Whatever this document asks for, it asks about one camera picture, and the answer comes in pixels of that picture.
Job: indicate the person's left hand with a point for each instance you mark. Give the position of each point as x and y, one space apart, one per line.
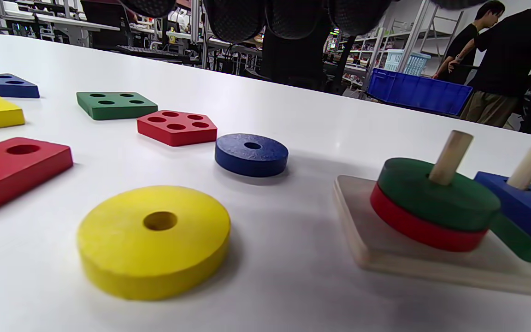
233 23

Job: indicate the red pentagon block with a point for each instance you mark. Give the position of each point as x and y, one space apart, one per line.
178 137

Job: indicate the blue disc block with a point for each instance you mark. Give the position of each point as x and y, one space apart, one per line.
247 163

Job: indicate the green square block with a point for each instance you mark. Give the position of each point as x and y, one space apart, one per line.
109 112

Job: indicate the blue triangle block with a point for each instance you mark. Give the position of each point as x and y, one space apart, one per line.
7 90

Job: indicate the yellow disc block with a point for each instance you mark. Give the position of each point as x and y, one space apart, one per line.
122 263

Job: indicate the red rectangle block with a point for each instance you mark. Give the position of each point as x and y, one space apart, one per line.
21 184

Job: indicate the wooden peg board with posts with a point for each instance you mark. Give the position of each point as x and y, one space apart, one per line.
376 249

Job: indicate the green disc block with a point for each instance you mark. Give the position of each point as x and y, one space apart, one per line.
431 207

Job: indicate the red disc block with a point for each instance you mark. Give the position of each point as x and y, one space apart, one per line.
422 237

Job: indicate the blue rectangle block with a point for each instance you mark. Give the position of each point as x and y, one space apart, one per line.
519 207

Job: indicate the green rectangle block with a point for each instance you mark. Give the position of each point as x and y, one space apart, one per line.
523 251

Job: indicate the black mesh office chair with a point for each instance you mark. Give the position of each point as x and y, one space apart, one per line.
293 60

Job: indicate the metal shelf rack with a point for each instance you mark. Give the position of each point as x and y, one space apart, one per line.
385 34

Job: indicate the light blue basket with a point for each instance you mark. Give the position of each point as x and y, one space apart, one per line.
413 62

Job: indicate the blue plastic crate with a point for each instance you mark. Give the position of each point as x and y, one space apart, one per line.
417 94

